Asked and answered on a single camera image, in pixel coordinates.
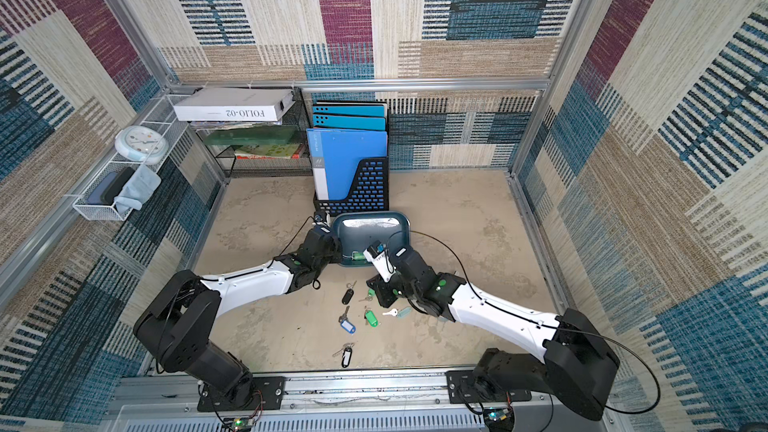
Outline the light blue tag key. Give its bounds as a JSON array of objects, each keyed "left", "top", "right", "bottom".
[{"left": 383, "top": 307, "right": 412, "bottom": 318}]

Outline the teal plastic storage box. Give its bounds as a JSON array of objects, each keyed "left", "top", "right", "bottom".
[{"left": 332, "top": 211, "right": 411, "bottom": 267}]

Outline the black fob key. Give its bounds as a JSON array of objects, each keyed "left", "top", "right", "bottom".
[{"left": 341, "top": 281, "right": 356, "bottom": 305}]

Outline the solid green tag key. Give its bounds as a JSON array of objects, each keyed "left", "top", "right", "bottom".
[{"left": 364, "top": 307, "right": 379, "bottom": 327}]

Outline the black white tag key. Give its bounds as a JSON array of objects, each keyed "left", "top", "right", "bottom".
[{"left": 334, "top": 343, "right": 354, "bottom": 369}]

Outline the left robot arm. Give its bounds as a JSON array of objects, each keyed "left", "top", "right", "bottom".
[{"left": 133, "top": 221, "right": 341, "bottom": 410}]

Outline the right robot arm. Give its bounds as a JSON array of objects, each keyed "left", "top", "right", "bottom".
[{"left": 363, "top": 242, "right": 620, "bottom": 421}]

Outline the white folio box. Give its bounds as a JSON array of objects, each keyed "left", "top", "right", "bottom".
[{"left": 174, "top": 88, "right": 295, "bottom": 122}]

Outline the black mesh file holder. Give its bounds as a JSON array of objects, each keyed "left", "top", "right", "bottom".
[{"left": 313, "top": 157, "right": 390, "bottom": 217}]

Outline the blue folder front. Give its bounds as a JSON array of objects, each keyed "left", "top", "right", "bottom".
[{"left": 307, "top": 128, "right": 388, "bottom": 201}]

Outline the colourful book stack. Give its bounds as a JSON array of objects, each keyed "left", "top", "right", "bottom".
[{"left": 234, "top": 143, "right": 305, "bottom": 160}]

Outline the teal folder middle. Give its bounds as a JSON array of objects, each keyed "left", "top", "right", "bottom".
[{"left": 312, "top": 113, "right": 386, "bottom": 132}]

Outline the teal folder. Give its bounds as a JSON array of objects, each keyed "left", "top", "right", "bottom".
[
  {"left": 312, "top": 113, "right": 386, "bottom": 132},
  {"left": 312, "top": 101, "right": 387, "bottom": 118}
]

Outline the teal folder back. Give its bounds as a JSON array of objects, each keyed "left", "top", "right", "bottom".
[{"left": 312, "top": 101, "right": 387, "bottom": 118}]

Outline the light blue cloth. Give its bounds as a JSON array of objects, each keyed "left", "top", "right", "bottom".
[{"left": 114, "top": 165, "right": 161, "bottom": 216}]

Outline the white round clock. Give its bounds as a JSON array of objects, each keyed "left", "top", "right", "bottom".
[{"left": 114, "top": 126, "right": 169, "bottom": 166}]

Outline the dark blue case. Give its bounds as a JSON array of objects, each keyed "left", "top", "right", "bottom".
[{"left": 84, "top": 167, "right": 135, "bottom": 206}]

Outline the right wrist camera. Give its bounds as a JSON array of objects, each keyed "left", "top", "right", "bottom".
[{"left": 363, "top": 241, "right": 394, "bottom": 283}]

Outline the black wire shelf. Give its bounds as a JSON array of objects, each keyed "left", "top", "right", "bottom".
[{"left": 190, "top": 88, "right": 311, "bottom": 179}]

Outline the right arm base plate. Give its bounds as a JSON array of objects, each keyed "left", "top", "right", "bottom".
[{"left": 445, "top": 369, "right": 532, "bottom": 405}]

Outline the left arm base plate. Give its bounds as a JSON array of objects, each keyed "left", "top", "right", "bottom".
[{"left": 197, "top": 375, "right": 286, "bottom": 413}]

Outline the white wire basket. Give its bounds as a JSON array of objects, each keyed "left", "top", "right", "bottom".
[{"left": 72, "top": 94, "right": 187, "bottom": 222}]

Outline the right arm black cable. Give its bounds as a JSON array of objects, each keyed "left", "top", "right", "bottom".
[{"left": 383, "top": 229, "right": 662, "bottom": 416}]

